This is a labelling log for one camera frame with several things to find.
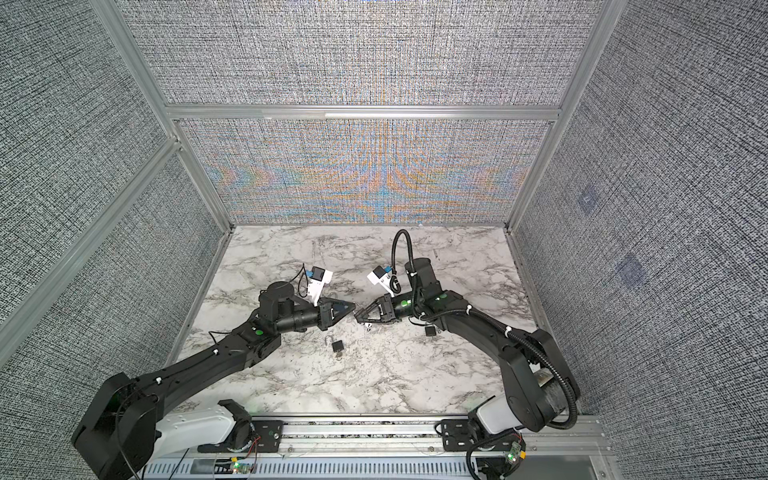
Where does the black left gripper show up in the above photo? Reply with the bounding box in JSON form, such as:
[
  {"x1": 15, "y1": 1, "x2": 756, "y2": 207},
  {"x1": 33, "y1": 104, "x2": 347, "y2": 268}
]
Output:
[{"x1": 279, "y1": 300, "x2": 358, "y2": 338}]

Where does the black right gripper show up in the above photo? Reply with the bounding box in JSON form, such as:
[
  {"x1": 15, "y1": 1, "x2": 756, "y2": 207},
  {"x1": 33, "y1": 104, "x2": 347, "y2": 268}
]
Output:
[{"x1": 357, "y1": 292, "x2": 425, "y2": 324}]

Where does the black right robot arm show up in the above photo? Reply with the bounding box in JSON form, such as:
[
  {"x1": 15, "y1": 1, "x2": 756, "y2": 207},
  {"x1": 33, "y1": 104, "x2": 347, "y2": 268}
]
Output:
[{"x1": 355, "y1": 258, "x2": 580, "y2": 433}]

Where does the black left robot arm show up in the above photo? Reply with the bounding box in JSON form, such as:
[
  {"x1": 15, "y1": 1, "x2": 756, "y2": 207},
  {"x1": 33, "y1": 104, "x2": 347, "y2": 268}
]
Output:
[{"x1": 71, "y1": 282, "x2": 356, "y2": 479}]

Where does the green circuit board left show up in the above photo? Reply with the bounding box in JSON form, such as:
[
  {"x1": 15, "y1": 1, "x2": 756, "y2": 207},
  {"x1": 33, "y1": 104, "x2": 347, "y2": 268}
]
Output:
[{"x1": 230, "y1": 457, "x2": 256, "y2": 478}]

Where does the green circuit board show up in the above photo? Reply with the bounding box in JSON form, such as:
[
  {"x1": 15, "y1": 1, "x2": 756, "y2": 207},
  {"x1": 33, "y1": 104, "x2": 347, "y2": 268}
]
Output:
[
  {"x1": 230, "y1": 457, "x2": 256, "y2": 478},
  {"x1": 503, "y1": 441, "x2": 527, "y2": 470}
]

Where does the green circuit board right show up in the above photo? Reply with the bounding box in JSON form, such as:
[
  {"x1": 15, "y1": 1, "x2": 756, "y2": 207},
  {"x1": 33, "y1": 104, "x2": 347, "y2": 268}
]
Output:
[{"x1": 503, "y1": 441, "x2": 527, "y2": 470}]

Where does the black right corrugated cable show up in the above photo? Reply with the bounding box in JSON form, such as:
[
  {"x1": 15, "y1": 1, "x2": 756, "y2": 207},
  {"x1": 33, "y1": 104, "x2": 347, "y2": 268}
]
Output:
[{"x1": 391, "y1": 229, "x2": 581, "y2": 429}]

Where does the aluminium front rail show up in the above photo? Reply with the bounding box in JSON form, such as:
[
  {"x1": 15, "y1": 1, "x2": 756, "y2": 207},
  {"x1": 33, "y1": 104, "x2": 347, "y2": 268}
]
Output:
[{"x1": 130, "y1": 410, "x2": 623, "y2": 479}]

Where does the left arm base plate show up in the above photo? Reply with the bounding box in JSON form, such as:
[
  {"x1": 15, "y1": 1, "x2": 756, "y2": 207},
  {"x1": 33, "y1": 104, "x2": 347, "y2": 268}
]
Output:
[{"x1": 197, "y1": 420, "x2": 284, "y2": 455}]

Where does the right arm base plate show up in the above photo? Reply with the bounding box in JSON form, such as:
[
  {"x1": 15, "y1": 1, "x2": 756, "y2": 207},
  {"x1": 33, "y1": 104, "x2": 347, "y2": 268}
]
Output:
[{"x1": 434, "y1": 418, "x2": 488, "y2": 452}]

